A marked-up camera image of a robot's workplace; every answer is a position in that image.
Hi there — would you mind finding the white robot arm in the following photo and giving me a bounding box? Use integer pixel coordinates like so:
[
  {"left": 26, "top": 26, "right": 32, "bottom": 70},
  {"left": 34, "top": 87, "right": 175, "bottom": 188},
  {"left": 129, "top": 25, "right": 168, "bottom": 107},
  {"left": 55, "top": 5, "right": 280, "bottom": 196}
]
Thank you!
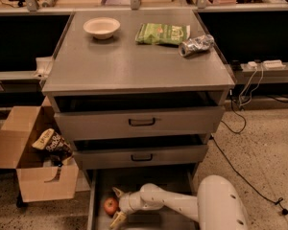
[{"left": 109, "top": 175, "right": 249, "bottom": 230}]

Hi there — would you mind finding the middle grey drawer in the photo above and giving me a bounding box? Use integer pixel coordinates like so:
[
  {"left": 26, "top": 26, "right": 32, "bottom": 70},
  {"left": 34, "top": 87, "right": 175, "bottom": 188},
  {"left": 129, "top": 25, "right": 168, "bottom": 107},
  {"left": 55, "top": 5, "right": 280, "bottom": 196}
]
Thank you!
[{"left": 74, "top": 145, "right": 207, "bottom": 170}]

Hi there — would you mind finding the crushed silver can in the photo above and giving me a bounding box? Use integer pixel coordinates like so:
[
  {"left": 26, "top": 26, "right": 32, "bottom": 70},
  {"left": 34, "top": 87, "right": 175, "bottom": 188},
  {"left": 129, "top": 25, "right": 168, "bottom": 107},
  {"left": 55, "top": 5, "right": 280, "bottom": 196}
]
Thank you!
[{"left": 179, "top": 34, "right": 215, "bottom": 58}]

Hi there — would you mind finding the grey drawer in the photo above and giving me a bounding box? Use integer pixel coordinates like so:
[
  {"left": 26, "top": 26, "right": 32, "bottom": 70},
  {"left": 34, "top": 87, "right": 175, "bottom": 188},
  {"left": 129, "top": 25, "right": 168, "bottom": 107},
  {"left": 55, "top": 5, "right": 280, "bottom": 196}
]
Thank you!
[
  {"left": 55, "top": 106, "right": 225, "bottom": 141},
  {"left": 87, "top": 165, "right": 200, "bottom": 230},
  {"left": 74, "top": 145, "right": 207, "bottom": 170}
]

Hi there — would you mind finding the green chip bag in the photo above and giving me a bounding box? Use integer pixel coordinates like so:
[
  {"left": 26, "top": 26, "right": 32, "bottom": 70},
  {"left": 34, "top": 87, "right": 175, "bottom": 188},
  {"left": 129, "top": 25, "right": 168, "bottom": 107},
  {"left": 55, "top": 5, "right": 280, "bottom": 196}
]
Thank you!
[{"left": 135, "top": 23, "right": 190, "bottom": 45}]

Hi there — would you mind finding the open cardboard box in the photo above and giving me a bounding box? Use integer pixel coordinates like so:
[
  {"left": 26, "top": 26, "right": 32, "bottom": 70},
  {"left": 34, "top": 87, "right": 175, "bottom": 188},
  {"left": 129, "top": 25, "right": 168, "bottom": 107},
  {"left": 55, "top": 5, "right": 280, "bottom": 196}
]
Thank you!
[{"left": 0, "top": 106, "right": 79, "bottom": 202}]

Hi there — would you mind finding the top grey drawer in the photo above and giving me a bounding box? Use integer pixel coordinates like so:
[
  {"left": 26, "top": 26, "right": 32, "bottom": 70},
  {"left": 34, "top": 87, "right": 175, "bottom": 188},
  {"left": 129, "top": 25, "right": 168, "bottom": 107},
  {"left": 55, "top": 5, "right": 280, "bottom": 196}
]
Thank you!
[{"left": 55, "top": 106, "right": 225, "bottom": 141}]

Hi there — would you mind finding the brown snack bag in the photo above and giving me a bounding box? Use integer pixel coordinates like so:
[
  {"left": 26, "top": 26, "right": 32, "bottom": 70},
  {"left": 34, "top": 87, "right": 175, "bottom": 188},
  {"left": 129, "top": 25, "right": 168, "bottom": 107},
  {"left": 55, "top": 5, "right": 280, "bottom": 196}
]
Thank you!
[{"left": 32, "top": 128, "right": 72, "bottom": 156}]

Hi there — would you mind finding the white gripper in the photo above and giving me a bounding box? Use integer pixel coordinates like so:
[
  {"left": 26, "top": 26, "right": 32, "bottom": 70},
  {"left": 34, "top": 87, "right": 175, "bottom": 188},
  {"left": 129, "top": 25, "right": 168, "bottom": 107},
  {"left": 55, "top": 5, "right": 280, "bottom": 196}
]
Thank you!
[{"left": 109, "top": 187, "right": 143, "bottom": 229}]

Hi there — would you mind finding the bottom grey drawer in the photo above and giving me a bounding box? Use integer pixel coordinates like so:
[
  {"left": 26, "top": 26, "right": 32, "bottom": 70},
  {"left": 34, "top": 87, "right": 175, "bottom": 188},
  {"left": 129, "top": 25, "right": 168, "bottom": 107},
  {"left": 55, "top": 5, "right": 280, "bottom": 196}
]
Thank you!
[{"left": 87, "top": 165, "right": 200, "bottom": 230}]

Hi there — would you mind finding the white cable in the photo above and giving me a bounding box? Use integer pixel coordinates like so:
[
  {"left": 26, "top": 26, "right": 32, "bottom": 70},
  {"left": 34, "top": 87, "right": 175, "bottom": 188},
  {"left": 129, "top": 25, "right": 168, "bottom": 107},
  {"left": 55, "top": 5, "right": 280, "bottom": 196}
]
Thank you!
[{"left": 238, "top": 64, "right": 265, "bottom": 107}]

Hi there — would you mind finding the white power strip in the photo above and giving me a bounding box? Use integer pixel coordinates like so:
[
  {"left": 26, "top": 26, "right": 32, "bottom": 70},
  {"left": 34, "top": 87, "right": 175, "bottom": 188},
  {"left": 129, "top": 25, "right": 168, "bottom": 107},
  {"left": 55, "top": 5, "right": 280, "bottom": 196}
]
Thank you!
[{"left": 247, "top": 59, "right": 285, "bottom": 70}]

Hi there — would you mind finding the red apple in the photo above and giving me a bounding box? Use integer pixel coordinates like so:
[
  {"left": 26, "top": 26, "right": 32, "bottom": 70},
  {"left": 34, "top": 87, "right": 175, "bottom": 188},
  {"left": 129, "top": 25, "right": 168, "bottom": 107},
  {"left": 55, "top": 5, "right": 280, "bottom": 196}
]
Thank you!
[{"left": 104, "top": 197, "right": 119, "bottom": 216}]

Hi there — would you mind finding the white paper bowl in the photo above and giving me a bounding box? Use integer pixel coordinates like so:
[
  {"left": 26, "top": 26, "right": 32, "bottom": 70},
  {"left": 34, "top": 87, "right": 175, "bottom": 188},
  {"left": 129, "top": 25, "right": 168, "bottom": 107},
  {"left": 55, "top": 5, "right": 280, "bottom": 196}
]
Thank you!
[{"left": 84, "top": 17, "right": 120, "bottom": 40}]

